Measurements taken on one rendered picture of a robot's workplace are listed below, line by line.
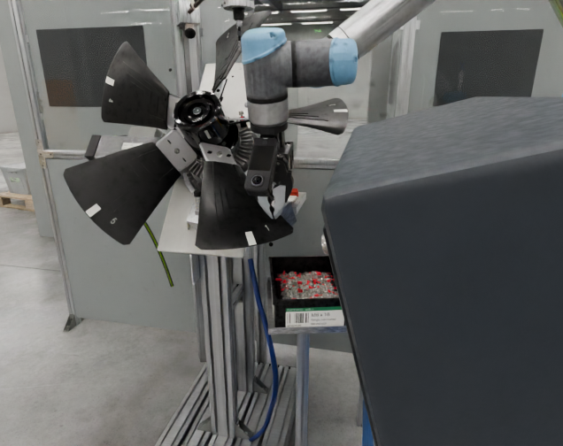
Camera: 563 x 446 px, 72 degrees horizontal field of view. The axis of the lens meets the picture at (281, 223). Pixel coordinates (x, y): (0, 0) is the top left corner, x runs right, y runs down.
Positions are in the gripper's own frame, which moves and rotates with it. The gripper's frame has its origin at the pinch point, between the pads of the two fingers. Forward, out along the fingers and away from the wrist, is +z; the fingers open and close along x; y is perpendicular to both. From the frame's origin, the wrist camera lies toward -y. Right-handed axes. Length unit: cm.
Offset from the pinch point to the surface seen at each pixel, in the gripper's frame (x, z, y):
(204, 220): 13.7, -0.7, -4.9
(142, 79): 40, -20, 29
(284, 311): -5.0, 11.7, -15.6
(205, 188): 15.3, -4.3, 2.1
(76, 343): 124, 120, 39
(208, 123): 17.6, -14.2, 14.6
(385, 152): -19, -39, -51
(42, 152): 138, 30, 82
